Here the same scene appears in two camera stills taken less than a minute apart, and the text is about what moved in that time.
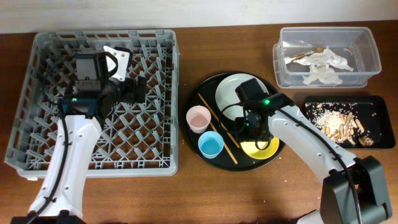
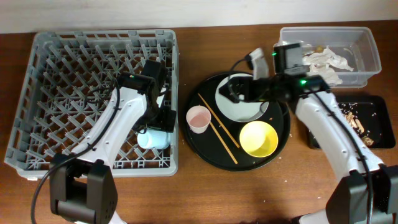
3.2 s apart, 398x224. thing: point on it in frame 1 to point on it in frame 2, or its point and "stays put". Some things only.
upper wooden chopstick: x=217 y=120 stays put
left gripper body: x=124 y=91 to x=158 y=117
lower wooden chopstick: x=225 y=145 stays put
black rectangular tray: x=354 y=121 stays put
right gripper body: x=247 y=132 to x=263 y=89
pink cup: x=198 y=118 stays put
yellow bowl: x=250 y=149 stays put
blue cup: x=211 y=144 to x=155 y=139
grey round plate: x=226 y=94 stays put
